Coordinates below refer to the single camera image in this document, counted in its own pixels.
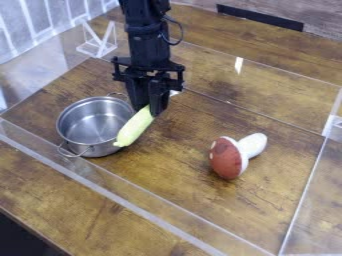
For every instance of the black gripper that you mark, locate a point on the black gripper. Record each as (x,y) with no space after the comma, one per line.
(147,70)

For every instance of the green handled metal spoon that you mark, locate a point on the green handled metal spoon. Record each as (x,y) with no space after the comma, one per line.
(133,128)

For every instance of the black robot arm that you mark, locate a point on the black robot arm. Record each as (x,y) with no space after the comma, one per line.
(147,14)

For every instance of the stainless steel pot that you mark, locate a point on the stainless steel pot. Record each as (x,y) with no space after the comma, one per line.
(88,125)

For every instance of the red plush mushroom toy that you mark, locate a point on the red plush mushroom toy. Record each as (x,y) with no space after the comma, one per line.
(230,154)

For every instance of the black bar on table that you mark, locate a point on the black bar on table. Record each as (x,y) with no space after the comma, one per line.
(260,17)

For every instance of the clear acrylic triangle bracket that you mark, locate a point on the clear acrylic triangle bracket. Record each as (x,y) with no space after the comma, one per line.
(97,46)

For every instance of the clear acrylic enclosure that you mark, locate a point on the clear acrylic enclosure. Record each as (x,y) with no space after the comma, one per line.
(152,201)

